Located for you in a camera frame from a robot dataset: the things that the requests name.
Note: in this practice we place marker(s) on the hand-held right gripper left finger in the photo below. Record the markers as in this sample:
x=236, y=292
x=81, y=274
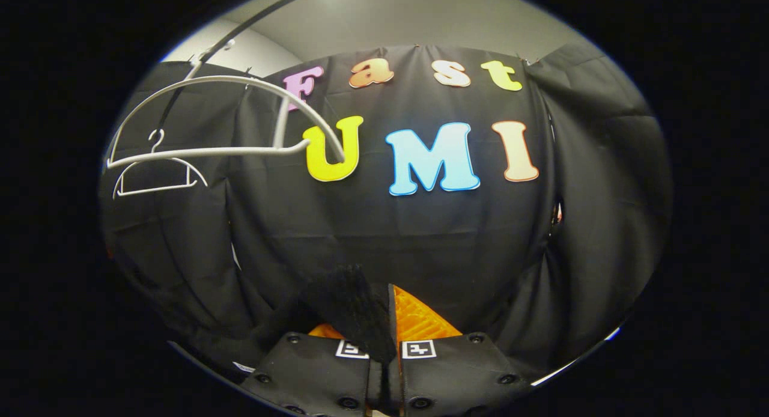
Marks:
x=312, y=375

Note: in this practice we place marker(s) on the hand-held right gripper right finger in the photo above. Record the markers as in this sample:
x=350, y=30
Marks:
x=456, y=375

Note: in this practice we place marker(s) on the black garment with white tag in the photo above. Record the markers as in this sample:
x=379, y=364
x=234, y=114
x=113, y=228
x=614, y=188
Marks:
x=354, y=303

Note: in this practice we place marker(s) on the black metal clothes rack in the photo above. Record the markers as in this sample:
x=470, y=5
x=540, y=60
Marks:
x=240, y=27

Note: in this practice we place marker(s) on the black backdrop cloth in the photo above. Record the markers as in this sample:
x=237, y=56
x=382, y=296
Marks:
x=420, y=243

